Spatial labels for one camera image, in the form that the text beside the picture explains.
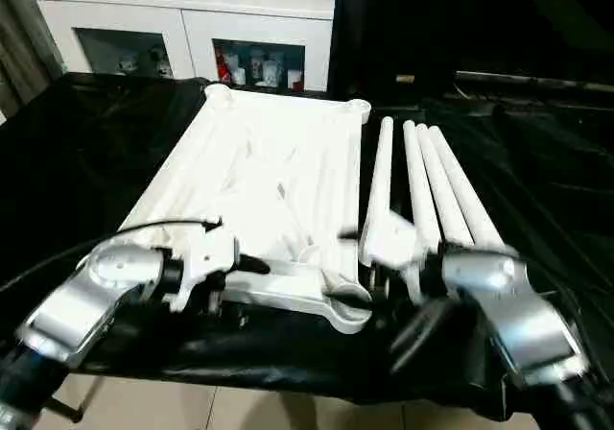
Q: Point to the white plastic table leg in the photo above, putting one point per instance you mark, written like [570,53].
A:
[381,171]
[463,185]
[440,185]
[417,185]

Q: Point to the white plastic table top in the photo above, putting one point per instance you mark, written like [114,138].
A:
[249,161]

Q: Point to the white cup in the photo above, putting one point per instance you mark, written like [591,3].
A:
[238,77]
[293,78]

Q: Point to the black mat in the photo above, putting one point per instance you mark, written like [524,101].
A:
[96,161]

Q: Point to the red carton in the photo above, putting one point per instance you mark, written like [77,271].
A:
[223,67]

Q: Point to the dark metal bar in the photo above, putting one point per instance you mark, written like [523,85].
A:
[527,82]

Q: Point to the white sideboard cabinet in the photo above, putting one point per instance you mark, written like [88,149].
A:
[192,7]

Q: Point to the grey curtain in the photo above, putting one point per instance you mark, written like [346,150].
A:
[24,41]

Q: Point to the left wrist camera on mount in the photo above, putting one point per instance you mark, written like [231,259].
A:
[206,257]

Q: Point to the black table frame leg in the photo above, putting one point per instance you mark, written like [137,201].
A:
[64,408]

